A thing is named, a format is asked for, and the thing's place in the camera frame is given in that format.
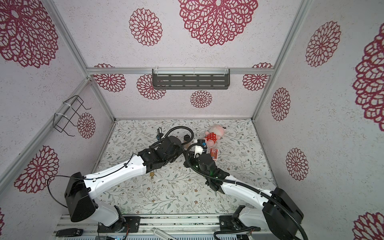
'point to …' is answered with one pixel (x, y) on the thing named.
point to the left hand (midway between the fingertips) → (184, 148)
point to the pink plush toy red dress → (214, 133)
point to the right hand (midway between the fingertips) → (183, 149)
